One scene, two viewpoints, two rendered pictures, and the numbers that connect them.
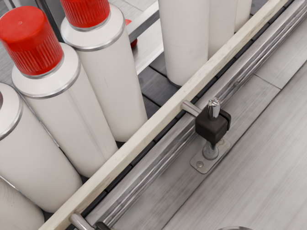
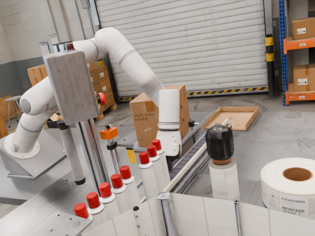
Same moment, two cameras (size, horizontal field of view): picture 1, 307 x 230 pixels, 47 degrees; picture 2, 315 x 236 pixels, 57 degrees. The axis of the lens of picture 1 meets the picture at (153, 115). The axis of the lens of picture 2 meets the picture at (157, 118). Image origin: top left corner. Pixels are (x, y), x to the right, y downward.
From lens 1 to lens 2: 0.72 m
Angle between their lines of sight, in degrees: 42
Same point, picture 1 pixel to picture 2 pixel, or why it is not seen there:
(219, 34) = (161, 186)
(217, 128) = not seen: hidden behind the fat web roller
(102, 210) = not seen: outside the picture
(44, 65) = (120, 185)
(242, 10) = (167, 180)
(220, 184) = not seen: hidden behind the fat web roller
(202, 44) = (155, 188)
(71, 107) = (125, 197)
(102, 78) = (131, 193)
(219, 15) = (159, 179)
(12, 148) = (114, 205)
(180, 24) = (148, 180)
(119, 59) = (134, 187)
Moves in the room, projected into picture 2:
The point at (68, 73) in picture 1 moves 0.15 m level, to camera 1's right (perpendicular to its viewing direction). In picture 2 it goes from (124, 187) to (168, 171)
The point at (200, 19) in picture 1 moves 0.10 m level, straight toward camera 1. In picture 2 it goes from (153, 179) to (156, 194)
